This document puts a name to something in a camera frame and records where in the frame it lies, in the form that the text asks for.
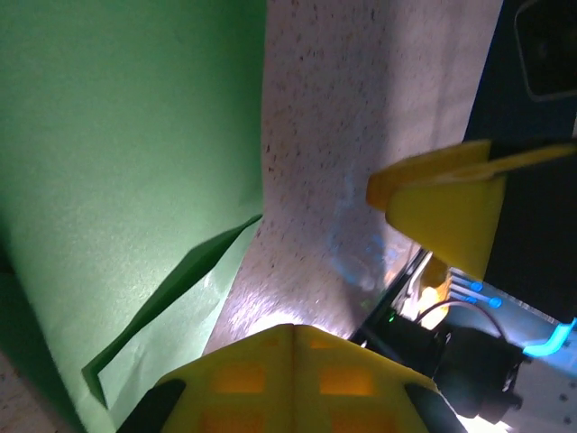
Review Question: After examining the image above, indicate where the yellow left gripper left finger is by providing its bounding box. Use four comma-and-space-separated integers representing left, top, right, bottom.
119, 323, 295, 433

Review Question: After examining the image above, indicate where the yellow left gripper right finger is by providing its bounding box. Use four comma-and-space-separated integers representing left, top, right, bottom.
293, 325, 470, 433

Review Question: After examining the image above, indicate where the green cloth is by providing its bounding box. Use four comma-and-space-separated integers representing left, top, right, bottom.
0, 0, 265, 433

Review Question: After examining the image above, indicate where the yellow cloth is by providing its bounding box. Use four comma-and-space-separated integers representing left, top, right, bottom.
417, 254, 453, 328

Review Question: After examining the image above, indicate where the aluminium front rail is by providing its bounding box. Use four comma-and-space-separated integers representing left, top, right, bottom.
450, 288, 577, 433

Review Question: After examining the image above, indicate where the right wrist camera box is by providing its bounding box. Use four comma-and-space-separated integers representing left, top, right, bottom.
513, 0, 577, 103

